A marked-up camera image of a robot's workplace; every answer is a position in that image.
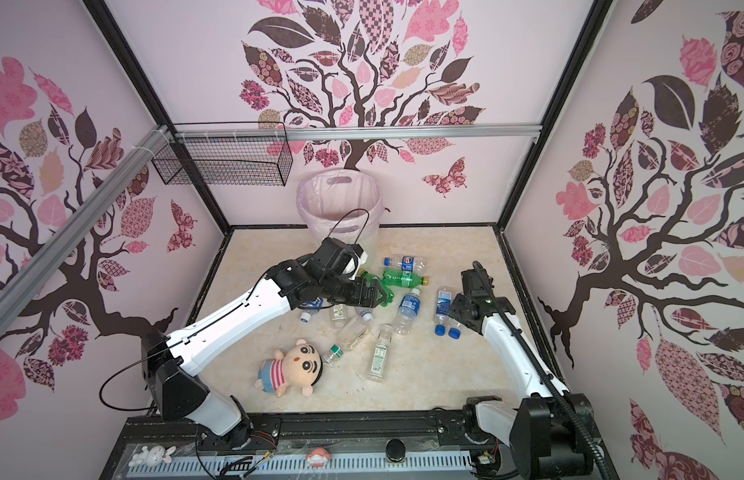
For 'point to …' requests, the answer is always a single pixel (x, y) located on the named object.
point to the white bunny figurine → (153, 456)
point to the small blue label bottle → (416, 264)
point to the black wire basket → (257, 154)
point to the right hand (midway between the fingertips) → (461, 307)
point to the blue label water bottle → (408, 310)
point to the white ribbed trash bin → (363, 230)
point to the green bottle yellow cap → (404, 278)
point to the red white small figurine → (318, 458)
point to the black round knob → (395, 450)
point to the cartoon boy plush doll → (299, 368)
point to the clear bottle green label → (377, 369)
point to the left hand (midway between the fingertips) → (371, 300)
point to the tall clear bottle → (353, 331)
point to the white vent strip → (448, 463)
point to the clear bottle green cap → (329, 357)
